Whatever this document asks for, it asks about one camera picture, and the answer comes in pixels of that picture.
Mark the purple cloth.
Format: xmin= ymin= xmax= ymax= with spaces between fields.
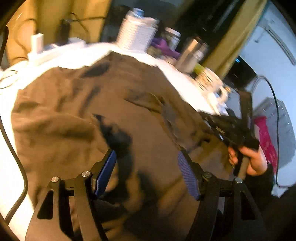
xmin=151 ymin=38 xmax=180 ymax=59

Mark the black charger adapter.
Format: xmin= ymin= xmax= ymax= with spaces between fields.
xmin=57 ymin=19 xmax=71 ymax=46

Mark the white charger adapter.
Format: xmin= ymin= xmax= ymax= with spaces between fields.
xmin=31 ymin=33 xmax=44 ymax=54

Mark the black braided cable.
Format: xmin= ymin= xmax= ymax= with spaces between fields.
xmin=0 ymin=115 xmax=29 ymax=225

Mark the yellow curtain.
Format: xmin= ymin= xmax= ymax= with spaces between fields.
xmin=5 ymin=1 xmax=111 ymax=65

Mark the white power strip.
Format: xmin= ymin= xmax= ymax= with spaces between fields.
xmin=28 ymin=37 xmax=87 ymax=65

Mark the right hand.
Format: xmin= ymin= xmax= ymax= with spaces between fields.
xmin=228 ymin=147 xmax=268 ymax=176

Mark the clear jar white lid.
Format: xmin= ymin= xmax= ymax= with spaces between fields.
xmin=164 ymin=27 xmax=181 ymax=51

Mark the white perforated basket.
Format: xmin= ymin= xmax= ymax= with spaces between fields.
xmin=116 ymin=16 xmax=159 ymax=52

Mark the stainless steel tumbler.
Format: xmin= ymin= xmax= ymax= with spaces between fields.
xmin=175 ymin=36 xmax=209 ymax=74

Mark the white printed mug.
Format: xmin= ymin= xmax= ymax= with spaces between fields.
xmin=196 ymin=68 xmax=228 ymax=103

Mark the brown knit garment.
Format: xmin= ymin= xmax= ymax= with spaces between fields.
xmin=11 ymin=52 xmax=231 ymax=240

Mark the pink cloth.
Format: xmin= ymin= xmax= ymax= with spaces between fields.
xmin=254 ymin=115 xmax=278 ymax=174

